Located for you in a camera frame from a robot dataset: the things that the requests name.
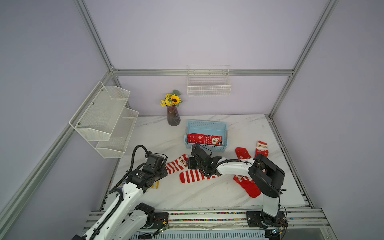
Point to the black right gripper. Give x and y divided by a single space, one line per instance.
191 163

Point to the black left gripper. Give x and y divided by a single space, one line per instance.
163 172

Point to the red snowflake bear sock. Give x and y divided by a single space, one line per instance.
205 139

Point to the red white striped santa sock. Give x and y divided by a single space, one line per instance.
177 165

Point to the red santa face sock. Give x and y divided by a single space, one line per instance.
262 149

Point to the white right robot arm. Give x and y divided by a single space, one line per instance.
267 176

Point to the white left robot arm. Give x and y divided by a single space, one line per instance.
126 215

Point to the yellow blue sock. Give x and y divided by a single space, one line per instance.
155 185

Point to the light blue plastic basket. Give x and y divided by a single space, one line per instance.
208 128

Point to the white mesh lower shelf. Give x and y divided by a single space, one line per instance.
119 140

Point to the white mesh shelf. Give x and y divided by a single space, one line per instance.
96 119
119 140

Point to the dark glass vase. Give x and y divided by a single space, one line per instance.
173 116

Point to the yellow sunflower bouquet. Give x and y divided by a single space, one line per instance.
172 99

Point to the white mesh upper shelf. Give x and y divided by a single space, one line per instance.
96 119

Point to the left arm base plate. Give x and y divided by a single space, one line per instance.
156 220

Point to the white wire wall basket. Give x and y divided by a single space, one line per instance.
208 81

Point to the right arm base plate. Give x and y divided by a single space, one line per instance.
259 219

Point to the aluminium front rail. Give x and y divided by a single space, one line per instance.
303 224

